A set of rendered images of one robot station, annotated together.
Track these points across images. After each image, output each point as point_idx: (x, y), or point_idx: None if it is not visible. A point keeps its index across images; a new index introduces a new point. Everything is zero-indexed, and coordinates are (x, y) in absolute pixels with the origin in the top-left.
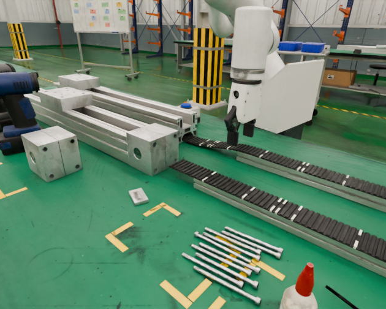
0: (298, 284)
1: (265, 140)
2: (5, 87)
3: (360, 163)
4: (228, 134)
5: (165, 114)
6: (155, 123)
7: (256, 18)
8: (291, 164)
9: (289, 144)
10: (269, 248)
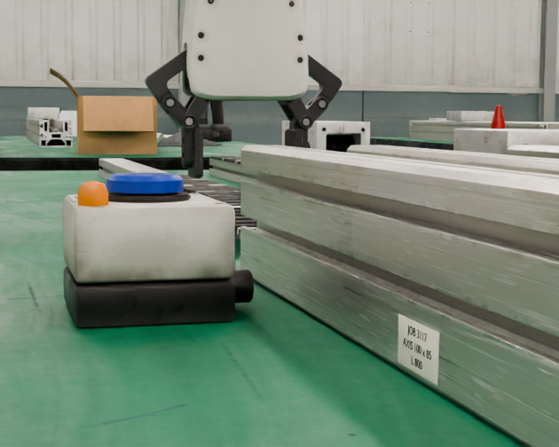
0: (505, 128)
1: (37, 244)
2: None
3: None
4: (307, 139)
5: (412, 147)
6: (508, 130)
7: None
8: (217, 186)
9: (4, 235)
10: None
